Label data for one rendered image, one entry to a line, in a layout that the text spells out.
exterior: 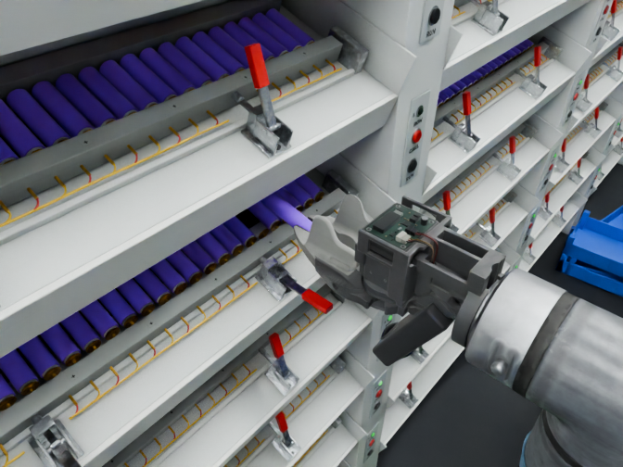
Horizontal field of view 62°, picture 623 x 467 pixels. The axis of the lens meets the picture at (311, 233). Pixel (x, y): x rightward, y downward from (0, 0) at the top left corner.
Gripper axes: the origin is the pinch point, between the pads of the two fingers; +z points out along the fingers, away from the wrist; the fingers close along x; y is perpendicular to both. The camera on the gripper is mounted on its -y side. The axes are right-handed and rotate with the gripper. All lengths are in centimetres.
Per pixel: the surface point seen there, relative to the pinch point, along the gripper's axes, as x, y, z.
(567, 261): -132, -91, -6
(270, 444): 4.8, -43.9, 5.2
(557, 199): -124, -63, 3
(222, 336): 12.2, -7.5, 1.8
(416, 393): -44, -82, 3
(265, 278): 4.1, -5.9, 3.4
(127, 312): 18.5, -3.1, 8.0
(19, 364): 28.4, -2.6, 9.4
